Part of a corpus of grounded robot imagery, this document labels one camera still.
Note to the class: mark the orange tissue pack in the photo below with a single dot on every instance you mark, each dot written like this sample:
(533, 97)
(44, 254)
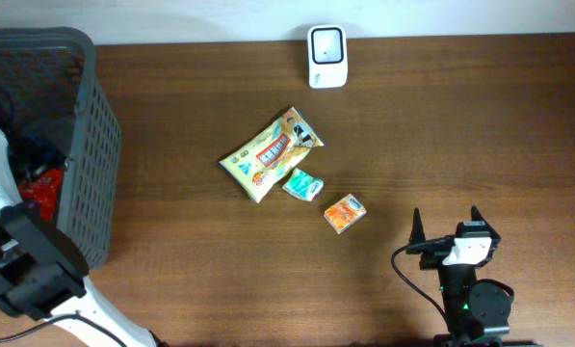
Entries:
(345, 213)

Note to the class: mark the teal tissue pack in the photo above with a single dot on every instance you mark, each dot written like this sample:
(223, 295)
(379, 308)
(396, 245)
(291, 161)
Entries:
(303, 186)

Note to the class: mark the grey plastic mesh basket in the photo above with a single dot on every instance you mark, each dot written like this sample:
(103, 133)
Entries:
(51, 95)

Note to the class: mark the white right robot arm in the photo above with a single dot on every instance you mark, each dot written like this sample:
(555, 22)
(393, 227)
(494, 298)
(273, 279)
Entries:
(476, 311)

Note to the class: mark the red snack bag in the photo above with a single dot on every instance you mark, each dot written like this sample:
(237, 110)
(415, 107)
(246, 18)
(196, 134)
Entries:
(42, 194)

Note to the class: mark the yellow snack bag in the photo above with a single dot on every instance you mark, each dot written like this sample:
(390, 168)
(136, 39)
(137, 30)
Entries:
(265, 159)

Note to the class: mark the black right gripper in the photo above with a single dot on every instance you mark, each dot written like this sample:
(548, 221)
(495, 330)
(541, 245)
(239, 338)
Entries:
(431, 245)

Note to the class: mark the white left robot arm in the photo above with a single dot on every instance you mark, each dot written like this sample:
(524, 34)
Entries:
(44, 276)

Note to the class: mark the white barcode scanner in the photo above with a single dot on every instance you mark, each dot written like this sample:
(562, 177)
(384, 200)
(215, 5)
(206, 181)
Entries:
(327, 57)

